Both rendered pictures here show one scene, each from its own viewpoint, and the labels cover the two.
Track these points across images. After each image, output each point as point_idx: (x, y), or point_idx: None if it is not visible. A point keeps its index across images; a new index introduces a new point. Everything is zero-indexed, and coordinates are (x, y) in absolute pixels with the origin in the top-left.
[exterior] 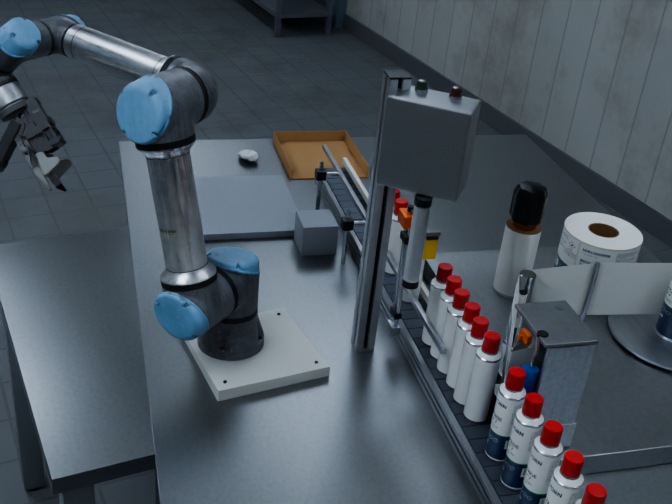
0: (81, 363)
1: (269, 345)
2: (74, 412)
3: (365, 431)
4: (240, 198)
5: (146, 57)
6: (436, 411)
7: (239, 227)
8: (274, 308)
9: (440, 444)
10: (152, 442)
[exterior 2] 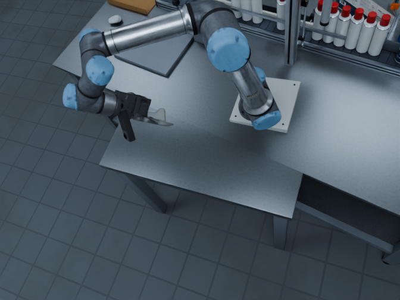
0: (222, 169)
1: None
2: (254, 188)
3: (343, 93)
4: None
5: (172, 20)
6: (352, 62)
7: (172, 56)
8: None
9: (369, 73)
10: (295, 170)
